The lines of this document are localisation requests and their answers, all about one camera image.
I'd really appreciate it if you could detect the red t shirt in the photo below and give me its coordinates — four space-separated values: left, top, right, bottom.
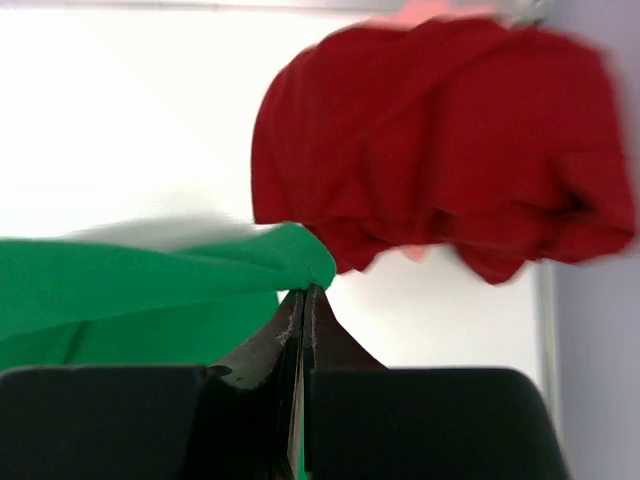
251 18 637 284

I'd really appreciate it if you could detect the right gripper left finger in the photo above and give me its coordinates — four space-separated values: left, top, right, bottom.
1 291 305 479

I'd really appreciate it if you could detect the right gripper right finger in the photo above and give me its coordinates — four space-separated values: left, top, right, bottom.
303 286 570 480

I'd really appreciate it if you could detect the green t shirt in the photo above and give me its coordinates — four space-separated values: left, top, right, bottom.
1 224 336 377

